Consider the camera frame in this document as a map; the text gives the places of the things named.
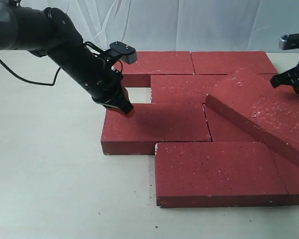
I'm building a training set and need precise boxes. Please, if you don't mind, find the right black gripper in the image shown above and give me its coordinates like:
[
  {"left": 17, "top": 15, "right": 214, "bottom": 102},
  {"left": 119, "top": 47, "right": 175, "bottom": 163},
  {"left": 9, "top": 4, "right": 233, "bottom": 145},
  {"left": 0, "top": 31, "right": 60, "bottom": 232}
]
[{"left": 270, "top": 62, "right": 299, "bottom": 95}]

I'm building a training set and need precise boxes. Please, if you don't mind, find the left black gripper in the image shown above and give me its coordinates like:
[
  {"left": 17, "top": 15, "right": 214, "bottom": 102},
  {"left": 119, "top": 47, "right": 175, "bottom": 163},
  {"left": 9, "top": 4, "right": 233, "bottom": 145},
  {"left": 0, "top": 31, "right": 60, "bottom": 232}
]
[{"left": 72, "top": 49, "right": 134, "bottom": 115}]

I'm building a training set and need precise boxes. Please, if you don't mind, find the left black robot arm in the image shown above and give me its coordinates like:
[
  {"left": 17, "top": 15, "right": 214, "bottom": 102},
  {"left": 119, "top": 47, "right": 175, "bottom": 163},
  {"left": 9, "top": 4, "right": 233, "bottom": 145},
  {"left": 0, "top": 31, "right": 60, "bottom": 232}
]
[{"left": 0, "top": 0, "right": 137, "bottom": 115}]

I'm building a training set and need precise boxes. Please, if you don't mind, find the right middle-row red brick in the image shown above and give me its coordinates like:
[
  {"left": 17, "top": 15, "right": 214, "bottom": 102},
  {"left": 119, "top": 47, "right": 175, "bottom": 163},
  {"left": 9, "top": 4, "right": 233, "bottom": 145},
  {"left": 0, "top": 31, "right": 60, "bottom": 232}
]
[{"left": 257, "top": 74, "right": 275, "bottom": 81}]

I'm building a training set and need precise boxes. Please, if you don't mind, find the wrinkled blue-grey backdrop cloth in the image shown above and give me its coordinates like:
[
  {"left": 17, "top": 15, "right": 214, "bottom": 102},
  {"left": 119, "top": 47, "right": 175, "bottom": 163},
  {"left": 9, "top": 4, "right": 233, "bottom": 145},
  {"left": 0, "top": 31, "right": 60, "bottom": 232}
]
[{"left": 20, "top": 0, "right": 299, "bottom": 52}]

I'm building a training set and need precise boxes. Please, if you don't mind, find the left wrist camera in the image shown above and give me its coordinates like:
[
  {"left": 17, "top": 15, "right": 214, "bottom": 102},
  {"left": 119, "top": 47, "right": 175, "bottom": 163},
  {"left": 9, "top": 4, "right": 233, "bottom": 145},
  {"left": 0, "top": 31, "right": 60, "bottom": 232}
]
[{"left": 99, "top": 41, "right": 138, "bottom": 66}]

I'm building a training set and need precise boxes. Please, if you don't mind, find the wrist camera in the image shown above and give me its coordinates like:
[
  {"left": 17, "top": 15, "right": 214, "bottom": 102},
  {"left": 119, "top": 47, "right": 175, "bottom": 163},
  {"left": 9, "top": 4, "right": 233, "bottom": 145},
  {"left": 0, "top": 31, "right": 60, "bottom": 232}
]
[
  {"left": 99, "top": 41, "right": 138, "bottom": 66},
  {"left": 279, "top": 33, "right": 299, "bottom": 50}
]

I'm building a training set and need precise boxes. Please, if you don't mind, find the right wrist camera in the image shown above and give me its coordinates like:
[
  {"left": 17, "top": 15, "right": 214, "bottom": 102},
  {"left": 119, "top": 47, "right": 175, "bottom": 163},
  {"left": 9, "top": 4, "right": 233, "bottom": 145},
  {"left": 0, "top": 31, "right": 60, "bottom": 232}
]
[{"left": 279, "top": 33, "right": 299, "bottom": 50}]

